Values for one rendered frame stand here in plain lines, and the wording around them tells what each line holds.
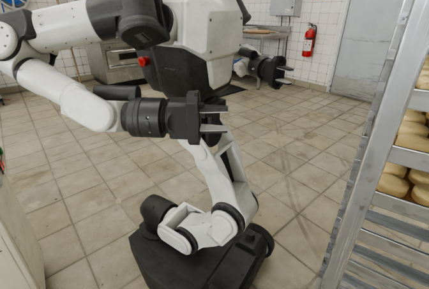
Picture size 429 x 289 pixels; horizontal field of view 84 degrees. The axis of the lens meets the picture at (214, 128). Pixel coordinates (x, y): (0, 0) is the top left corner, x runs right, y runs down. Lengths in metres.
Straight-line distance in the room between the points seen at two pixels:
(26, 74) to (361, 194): 0.68
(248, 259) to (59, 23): 1.16
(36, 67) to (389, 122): 0.66
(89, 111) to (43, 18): 0.23
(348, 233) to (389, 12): 3.75
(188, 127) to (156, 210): 0.85
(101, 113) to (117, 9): 0.22
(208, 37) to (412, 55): 0.44
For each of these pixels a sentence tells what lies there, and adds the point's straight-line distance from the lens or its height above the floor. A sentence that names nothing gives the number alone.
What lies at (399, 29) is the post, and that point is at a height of 1.21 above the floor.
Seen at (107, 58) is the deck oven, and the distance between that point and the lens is 4.35.
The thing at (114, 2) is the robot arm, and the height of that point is 1.27.
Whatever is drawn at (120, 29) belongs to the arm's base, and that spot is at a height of 1.22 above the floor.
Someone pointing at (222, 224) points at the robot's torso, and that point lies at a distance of 0.93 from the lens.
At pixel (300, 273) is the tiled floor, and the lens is 1.55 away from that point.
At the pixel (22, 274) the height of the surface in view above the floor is 0.33.
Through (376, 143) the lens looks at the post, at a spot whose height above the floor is 1.08.
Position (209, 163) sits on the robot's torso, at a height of 0.79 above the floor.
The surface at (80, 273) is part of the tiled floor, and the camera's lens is 1.65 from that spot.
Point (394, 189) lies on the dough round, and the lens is 0.54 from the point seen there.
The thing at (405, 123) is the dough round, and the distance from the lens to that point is 0.58.
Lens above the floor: 1.25
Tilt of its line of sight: 26 degrees down
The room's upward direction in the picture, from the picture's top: straight up
